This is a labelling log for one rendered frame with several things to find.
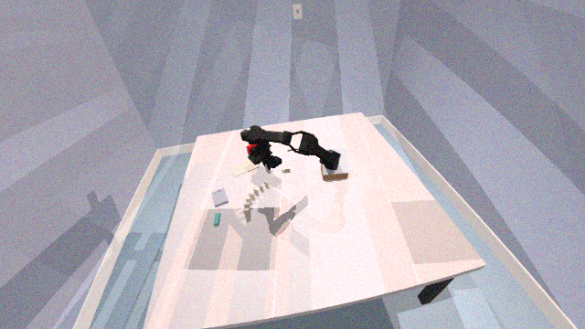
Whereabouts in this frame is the teal flat block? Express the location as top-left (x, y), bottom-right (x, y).
top-left (213, 213), bottom-right (221, 226)

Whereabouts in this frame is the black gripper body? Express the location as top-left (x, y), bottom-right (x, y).
top-left (250, 144), bottom-right (282, 168)

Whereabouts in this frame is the red domino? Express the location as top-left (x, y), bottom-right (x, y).
top-left (246, 144), bottom-right (257, 155)

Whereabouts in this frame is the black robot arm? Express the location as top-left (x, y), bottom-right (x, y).
top-left (240, 125), bottom-right (341, 170)

